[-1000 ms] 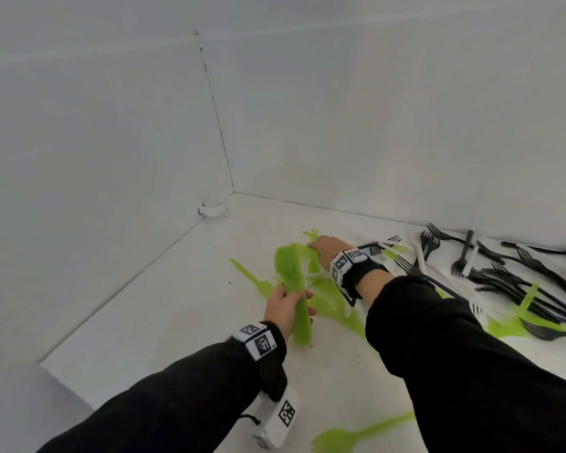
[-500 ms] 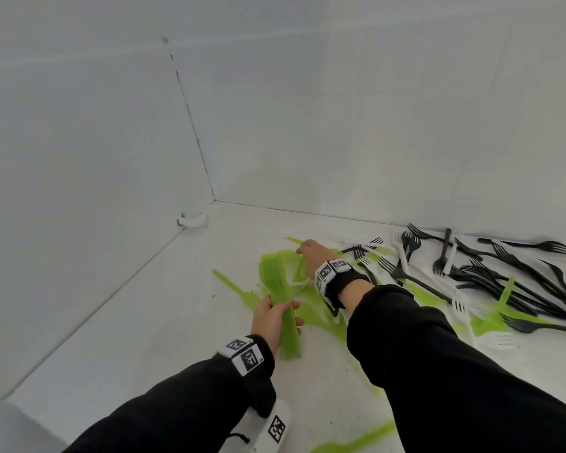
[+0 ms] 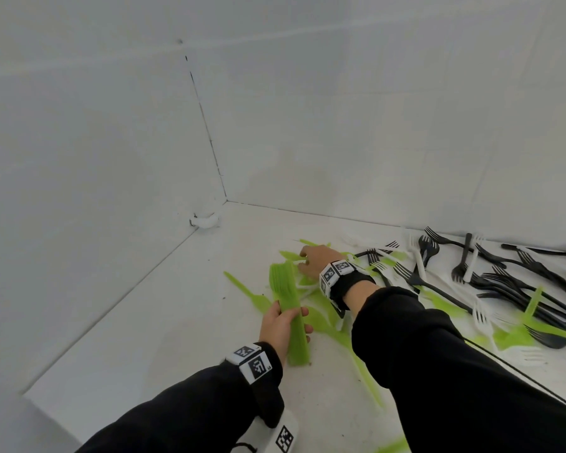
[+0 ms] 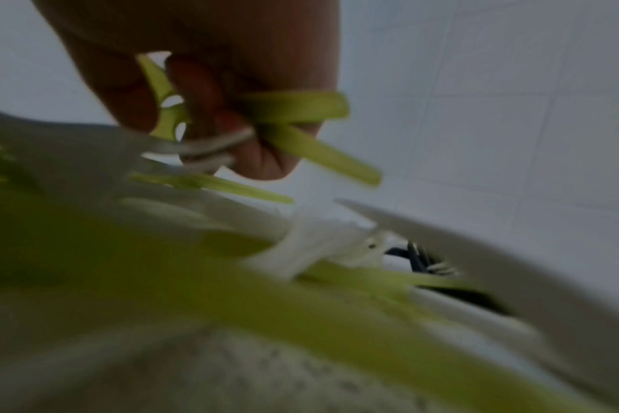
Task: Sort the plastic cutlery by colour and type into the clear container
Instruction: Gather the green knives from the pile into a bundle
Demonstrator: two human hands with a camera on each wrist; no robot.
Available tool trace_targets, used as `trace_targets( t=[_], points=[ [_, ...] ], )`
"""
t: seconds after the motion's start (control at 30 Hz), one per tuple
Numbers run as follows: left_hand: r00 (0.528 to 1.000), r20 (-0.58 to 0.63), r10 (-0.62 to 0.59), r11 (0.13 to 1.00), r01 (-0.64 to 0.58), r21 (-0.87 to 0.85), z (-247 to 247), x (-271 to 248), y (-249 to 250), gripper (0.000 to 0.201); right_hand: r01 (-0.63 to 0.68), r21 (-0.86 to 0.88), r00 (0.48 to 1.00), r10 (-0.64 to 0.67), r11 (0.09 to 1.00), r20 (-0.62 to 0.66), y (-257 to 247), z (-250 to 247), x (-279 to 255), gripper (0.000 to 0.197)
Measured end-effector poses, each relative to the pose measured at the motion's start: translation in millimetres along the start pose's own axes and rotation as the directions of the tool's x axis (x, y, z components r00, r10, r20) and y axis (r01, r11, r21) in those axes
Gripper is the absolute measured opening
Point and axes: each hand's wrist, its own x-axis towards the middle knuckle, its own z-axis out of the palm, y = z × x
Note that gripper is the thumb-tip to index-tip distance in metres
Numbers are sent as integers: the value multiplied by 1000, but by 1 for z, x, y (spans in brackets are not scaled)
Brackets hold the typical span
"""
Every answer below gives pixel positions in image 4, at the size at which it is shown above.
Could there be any person's right hand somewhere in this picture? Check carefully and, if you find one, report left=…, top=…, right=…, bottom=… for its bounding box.
left=31, top=0, right=341, bottom=182

